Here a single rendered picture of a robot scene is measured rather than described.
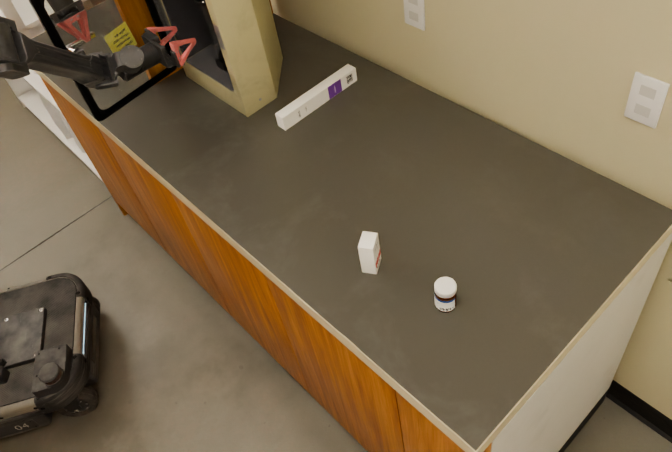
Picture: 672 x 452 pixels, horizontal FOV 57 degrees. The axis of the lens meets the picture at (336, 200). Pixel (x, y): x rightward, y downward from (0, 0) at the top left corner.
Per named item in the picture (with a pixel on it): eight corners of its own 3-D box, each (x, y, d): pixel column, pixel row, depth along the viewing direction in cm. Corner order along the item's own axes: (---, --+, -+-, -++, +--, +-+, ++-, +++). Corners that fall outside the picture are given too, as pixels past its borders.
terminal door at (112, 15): (179, 67, 188) (129, -61, 159) (98, 124, 175) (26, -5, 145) (177, 66, 189) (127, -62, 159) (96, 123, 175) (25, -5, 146)
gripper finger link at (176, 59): (181, 22, 163) (151, 39, 159) (196, 31, 159) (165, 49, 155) (190, 44, 168) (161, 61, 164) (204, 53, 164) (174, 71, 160)
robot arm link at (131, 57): (85, 57, 156) (95, 90, 157) (87, 43, 146) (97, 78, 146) (133, 49, 161) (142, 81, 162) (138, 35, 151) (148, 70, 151)
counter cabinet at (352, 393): (234, 137, 316) (177, -27, 250) (603, 401, 202) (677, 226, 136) (122, 214, 290) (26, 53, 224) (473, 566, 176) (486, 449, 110)
